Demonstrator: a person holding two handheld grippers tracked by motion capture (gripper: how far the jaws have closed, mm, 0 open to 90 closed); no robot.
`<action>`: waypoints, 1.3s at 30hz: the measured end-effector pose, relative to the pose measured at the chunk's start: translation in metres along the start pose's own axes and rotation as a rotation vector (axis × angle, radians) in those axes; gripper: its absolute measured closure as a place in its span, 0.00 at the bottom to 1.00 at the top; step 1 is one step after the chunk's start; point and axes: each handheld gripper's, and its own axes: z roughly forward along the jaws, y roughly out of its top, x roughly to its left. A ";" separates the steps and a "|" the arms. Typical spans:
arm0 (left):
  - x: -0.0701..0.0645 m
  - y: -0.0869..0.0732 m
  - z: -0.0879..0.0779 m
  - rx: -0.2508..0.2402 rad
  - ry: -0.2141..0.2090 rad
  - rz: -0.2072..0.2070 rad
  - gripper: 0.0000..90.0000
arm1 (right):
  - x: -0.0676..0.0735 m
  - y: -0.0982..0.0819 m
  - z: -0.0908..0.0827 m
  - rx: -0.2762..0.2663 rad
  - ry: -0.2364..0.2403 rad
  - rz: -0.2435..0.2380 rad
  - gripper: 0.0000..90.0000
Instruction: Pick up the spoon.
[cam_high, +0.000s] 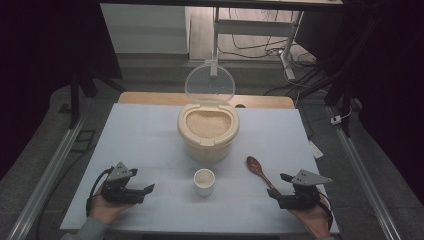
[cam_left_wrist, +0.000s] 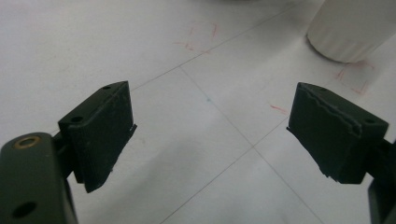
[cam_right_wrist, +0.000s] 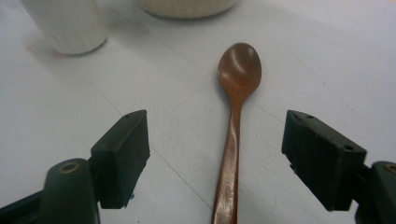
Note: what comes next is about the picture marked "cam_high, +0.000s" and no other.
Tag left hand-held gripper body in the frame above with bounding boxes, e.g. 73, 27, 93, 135
99, 161, 147, 205

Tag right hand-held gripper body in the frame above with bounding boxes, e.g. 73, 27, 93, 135
278, 168, 334, 211

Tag brown wooden spoon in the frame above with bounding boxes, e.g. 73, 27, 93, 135
245, 155, 282, 195

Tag beige rice container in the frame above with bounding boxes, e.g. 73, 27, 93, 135
176, 101, 241, 164

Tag white rice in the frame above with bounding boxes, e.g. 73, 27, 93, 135
185, 110, 232, 140

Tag person's left hand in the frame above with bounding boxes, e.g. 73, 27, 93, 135
89, 184, 135, 225

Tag person's right hand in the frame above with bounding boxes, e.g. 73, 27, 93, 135
288, 196, 333, 240

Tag white table cover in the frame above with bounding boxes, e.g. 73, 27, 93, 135
59, 102, 341, 235

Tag white paper tag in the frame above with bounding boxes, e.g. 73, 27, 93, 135
308, 139, 325, 160

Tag white cup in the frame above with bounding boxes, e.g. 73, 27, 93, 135
193, 168, 216, 198

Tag wooden table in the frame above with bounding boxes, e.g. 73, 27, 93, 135
117, 91, 296, 110

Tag black stand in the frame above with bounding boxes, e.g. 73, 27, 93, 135
67, 64, 127, 130

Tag clear round container lid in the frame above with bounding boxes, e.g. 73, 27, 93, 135
184, 63, 237, 105

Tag white panel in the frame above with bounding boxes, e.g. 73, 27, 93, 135
99, 3, 190, 55

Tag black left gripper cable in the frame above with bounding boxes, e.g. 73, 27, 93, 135
85, 166, 115, 218

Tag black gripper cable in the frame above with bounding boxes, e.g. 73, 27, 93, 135
316, 190, 335, 232
85, 166, 115, 218

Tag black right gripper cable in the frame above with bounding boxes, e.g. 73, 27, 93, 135
316, 190, 335, 232

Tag black rectangular floor frame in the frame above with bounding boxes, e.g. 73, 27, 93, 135
70, 129, 97, 154

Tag aluminium rail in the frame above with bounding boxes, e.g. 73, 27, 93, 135
327, 105, 403, 240
6, 115, 87, 240

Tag black floor cables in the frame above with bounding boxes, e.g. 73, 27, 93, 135
217, 9, 318, 68

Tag white metal desk frame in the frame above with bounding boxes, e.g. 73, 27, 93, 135
209, 6, 305, 81

